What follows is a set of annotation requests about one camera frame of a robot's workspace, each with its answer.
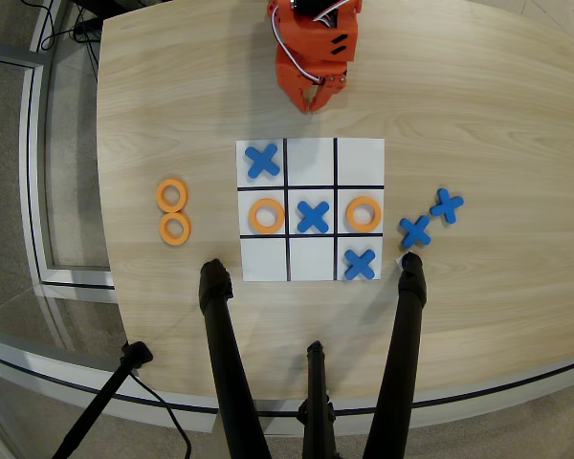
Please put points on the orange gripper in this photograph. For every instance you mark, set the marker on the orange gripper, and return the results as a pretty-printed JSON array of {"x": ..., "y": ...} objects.
[{"x": 294, "y": 78}]

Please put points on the white tic-tac-toe grid sheet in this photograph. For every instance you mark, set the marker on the white tic-tac-toe grid sheet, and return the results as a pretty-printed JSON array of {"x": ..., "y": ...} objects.
[{"x": 311, "y": 158}]

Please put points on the blue foam cross piece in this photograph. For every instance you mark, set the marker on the blue foam cross piece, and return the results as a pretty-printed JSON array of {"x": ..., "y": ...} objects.
[
  {"x": 313, "y": 216},
  {"x": 447, "y": 205},
  {"x": 262, "y": 161},
  {"x": 360, "y": 264},
  {"x": 415, "y": 231}
]

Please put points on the small white sticker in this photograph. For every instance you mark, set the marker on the small white sticker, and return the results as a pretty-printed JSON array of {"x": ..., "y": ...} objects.
[{"x": 398, "y": 261}]

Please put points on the black tripod centre column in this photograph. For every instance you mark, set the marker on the black tripod centre column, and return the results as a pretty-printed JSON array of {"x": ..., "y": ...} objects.
[{"x": 318, "y": 397}]

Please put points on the thin black tripod leg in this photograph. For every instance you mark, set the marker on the thin black tripod leg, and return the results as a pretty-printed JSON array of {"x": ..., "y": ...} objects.
[{"x": 100, "y": 401}]

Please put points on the grey metal floor frame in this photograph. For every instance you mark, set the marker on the grey metal floor frame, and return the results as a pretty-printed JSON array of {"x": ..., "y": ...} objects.
[{"x": 31, "y": 167}]

